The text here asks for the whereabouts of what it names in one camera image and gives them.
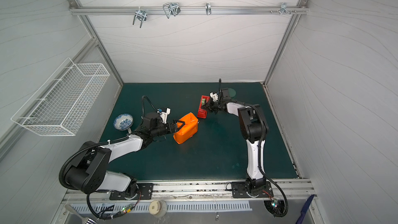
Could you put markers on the glass jar green lid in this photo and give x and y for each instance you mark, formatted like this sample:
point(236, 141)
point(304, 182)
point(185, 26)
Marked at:
point(232, 93)

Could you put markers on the small metal hook clamp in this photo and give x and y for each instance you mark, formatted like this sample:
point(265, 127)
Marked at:
point(208, 9)

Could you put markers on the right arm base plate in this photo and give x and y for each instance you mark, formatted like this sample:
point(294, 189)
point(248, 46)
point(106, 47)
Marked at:
point(240, 190)

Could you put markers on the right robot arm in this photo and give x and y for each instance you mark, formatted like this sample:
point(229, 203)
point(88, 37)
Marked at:
point(253, 128)

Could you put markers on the green table mat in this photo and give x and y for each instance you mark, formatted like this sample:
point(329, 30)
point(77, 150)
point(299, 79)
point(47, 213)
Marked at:
point(216, 151)

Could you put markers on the metal u-bolt clamp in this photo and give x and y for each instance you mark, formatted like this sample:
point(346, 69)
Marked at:
point(140, 16)
point(171, 9)

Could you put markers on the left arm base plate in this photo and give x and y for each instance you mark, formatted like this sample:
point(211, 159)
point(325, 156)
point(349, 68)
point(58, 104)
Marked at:
point(143, 191)

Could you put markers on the metal U-bolt clamp left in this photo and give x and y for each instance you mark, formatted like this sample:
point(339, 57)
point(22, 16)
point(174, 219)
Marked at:
point(140, 16)

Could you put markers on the white wire basket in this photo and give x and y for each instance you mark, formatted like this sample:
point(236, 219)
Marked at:
point(60, 106)

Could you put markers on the aluminium crossbar rail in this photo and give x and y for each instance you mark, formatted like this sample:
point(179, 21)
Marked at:
point(185, 10)

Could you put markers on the blue handled tool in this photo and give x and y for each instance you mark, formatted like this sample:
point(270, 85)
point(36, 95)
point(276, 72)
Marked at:
point(305, 209)

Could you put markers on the blue white ceramic spoon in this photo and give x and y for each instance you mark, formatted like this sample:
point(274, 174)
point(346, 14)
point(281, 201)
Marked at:
point(123, 122)

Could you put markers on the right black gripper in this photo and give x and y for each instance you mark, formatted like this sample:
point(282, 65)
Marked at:
point(213, 103)

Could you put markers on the metal U-bolt clamp middle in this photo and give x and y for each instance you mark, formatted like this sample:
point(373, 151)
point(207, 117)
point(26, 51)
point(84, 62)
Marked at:
point(171, 9)

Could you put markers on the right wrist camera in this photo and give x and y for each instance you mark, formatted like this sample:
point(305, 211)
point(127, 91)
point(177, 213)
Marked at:
point(214, 97)

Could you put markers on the white slotted cable duct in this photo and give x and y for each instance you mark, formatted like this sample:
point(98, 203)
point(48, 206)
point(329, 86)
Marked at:
point(172, 207)

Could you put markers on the round white puck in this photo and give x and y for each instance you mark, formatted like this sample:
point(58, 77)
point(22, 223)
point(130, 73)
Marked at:
point(158, 208)

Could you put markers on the metal spatula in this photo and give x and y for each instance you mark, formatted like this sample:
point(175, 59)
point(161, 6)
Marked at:
point(84, 220)

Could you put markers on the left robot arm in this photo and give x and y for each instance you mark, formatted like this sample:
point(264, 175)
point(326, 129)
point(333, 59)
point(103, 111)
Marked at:
point(87, 169)

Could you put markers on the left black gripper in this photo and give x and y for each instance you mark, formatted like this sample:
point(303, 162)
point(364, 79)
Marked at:
point(174, 124)

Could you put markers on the metal bracket clamp right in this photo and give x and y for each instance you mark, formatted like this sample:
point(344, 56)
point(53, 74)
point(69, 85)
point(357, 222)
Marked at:
point(283, 10)

